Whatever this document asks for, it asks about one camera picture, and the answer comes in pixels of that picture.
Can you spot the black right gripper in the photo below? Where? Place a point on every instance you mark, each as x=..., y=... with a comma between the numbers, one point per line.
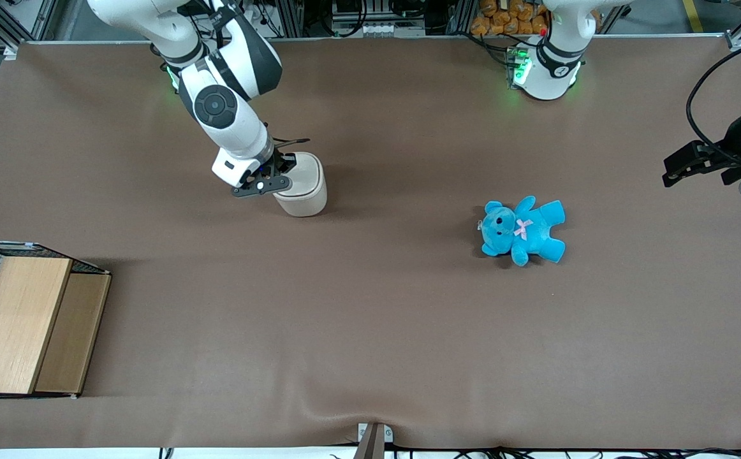
x=280, y=162

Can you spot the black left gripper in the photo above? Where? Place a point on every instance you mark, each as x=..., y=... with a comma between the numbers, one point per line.
x=732, y=146

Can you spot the white trash can lid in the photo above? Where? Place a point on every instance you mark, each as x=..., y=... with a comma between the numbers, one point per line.
x=307, y=172

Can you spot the white desktop trash can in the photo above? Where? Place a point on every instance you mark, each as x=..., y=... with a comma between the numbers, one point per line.
x=303, y=201

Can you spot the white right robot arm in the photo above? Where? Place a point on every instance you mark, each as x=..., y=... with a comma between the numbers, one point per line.
x=230, y=121

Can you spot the white power strip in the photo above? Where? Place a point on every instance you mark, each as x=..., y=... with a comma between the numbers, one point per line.
x=377, y=27

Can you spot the brown table cover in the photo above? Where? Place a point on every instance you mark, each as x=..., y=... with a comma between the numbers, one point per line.
x=370, y=319

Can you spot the blue teddy bear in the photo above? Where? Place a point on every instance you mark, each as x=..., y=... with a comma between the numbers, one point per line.
x=530, y=233

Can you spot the orange plush toy pile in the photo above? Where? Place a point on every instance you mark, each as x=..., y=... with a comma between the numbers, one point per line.
x=504, y=18

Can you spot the darker wooden shelf board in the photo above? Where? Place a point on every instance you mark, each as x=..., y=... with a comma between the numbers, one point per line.
x=74, y=331

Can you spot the metal table edge clamp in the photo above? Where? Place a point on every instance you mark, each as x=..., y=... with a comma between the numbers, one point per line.
x=374, y=440

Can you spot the light wooden shelf board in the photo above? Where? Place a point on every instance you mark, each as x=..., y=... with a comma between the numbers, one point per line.
x=13, y=325

